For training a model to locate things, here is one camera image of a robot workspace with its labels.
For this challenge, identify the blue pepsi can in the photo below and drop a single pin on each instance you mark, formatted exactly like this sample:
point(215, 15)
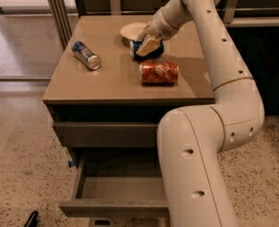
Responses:
point(134, 45)

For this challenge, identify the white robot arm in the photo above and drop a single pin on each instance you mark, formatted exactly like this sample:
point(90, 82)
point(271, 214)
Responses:
point(190, 138)

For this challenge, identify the white paper bowl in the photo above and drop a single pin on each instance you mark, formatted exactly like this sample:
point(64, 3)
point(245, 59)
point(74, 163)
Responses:
point(131, 31)

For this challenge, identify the black object on floor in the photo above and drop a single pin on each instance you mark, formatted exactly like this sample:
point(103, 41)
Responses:
point(32, 220)

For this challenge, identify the grey shelf ledge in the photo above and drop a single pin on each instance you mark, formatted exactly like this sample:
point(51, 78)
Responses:
point(254, 22)

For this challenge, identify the open middle drawer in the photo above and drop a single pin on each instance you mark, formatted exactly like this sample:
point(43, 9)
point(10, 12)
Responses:
point(117, 183)

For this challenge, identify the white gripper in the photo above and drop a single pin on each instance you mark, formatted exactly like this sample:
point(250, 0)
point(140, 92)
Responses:
point(160, 25)

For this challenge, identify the blue silver energy drink can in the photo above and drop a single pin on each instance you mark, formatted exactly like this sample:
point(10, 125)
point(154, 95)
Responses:
point(91, 60)

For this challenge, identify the metal frame post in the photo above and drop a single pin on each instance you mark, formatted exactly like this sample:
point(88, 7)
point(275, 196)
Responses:
point(62, 24)

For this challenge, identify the grey top drawer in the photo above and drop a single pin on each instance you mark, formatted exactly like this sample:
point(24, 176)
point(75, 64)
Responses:
point(105, 134)

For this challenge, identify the orange soda can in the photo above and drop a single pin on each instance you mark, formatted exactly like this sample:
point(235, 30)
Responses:
point(158, 72)

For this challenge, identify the grey drawer cabinet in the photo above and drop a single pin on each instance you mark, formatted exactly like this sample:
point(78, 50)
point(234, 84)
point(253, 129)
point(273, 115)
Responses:
point(113, 93)

